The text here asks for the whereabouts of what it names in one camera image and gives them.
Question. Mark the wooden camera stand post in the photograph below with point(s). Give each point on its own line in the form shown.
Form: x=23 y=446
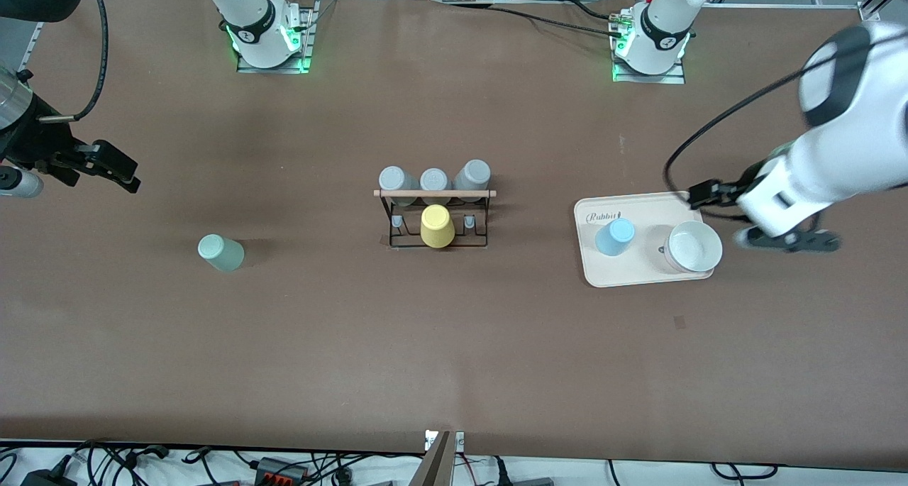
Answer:
x=436 y=465

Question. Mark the light blue plastic cup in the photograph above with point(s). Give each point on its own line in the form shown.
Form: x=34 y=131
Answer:
x=614 y=238

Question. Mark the mint green plastic cup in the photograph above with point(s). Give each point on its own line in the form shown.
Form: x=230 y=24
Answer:
x=221 y=253

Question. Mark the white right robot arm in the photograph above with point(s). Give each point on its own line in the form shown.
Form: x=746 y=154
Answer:
x=250 y=14

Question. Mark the black red power strip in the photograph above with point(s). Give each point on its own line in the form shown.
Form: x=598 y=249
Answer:
x=281 y=470

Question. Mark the black power adapter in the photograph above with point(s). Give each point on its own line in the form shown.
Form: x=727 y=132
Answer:
x=48 y=477

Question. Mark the grey plastic cup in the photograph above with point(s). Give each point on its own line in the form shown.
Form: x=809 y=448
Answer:
x=397 y=181
x=473 y=175
x=434 y=179

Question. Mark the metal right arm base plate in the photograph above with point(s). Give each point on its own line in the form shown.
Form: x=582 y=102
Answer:
x=274 y=69

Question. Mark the yellow plastic cup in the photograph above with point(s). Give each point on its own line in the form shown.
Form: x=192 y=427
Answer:
x=437 y=227

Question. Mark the beige plastic tray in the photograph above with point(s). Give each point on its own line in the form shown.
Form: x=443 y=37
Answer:
x=638 y=269

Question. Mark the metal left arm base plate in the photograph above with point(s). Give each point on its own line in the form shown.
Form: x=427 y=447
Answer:
x=649 y=79

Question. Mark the white ceramic bowl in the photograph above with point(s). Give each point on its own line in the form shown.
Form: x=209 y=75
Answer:
x=694 y=247

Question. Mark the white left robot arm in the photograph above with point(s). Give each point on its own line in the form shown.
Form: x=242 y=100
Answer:
x=844 y=152

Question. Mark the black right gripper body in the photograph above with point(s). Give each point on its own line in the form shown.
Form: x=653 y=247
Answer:
x=34 y=140

